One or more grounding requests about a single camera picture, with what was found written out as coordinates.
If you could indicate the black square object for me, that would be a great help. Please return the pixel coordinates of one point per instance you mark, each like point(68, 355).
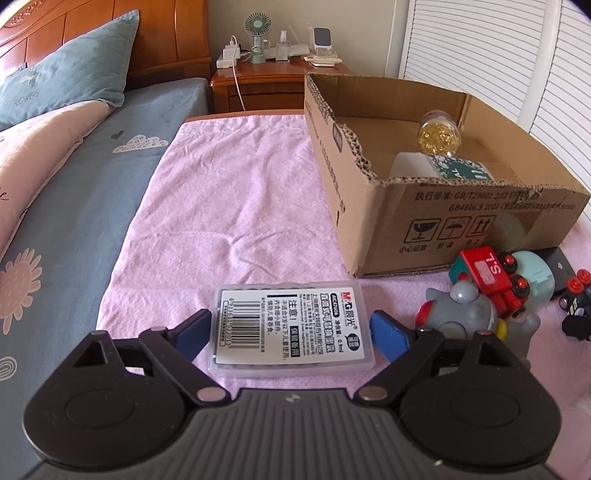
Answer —
point(559, 274)

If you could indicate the black toy car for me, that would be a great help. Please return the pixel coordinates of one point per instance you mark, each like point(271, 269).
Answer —
point(577, 314)

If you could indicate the pink towel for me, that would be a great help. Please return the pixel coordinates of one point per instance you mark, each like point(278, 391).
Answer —
point(231, 207)

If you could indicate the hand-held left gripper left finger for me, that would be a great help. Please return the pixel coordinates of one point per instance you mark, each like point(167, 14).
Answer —
point(194, 333)

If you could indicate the white remote control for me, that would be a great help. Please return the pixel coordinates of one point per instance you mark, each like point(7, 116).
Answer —
point(323, 61)

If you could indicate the brown cardboard box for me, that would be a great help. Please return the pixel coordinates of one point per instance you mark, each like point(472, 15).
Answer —
point(378, 221)

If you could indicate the phone on white stand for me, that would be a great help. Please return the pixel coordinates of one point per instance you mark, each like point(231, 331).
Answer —
point(322, 39)

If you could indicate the wooden headboard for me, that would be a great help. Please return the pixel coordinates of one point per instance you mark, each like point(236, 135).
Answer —
point(152, 32)

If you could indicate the green white carton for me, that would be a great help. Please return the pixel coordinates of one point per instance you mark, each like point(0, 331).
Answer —
point(457, 168)

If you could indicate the blue patterned bedsheet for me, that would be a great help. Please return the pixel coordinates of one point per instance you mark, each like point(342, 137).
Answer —
point(92, 194)

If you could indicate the white louvered closet door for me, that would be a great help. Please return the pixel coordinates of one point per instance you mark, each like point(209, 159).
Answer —
point(466, 46)
point(568, 92)

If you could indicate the light blue round case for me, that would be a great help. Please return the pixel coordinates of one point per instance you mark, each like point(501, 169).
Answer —
point(538, 277)

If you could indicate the gold flake bottle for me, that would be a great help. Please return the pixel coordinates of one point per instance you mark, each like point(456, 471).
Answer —
point(437, 134)

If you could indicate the white power strip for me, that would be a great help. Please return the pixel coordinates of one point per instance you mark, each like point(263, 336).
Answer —
point(228, 57)

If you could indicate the green desk fan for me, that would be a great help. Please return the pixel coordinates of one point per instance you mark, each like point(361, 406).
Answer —
point(257, 27)

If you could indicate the blue pillow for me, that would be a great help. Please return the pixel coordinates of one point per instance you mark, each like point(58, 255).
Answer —
point(64, 74)

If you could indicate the wooden bed rail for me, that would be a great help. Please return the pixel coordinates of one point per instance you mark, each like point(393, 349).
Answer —
point(244, 114)

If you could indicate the grey animal toy figure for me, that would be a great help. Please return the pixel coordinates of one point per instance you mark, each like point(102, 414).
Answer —
point(466, 307)

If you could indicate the wooden nightstand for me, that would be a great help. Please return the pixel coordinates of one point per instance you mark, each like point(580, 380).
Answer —
point(272, 87)

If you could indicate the clear spray bottle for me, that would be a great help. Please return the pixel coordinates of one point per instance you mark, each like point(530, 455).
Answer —
point(282, 48)

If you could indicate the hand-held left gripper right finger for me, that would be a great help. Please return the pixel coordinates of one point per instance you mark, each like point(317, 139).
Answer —
point(390, 334)

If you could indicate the clear labelled plastic case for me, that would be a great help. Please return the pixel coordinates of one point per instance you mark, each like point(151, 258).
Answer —
point(286, 323)

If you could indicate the red toy truck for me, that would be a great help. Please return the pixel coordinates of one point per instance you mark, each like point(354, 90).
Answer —
point(485, 272)

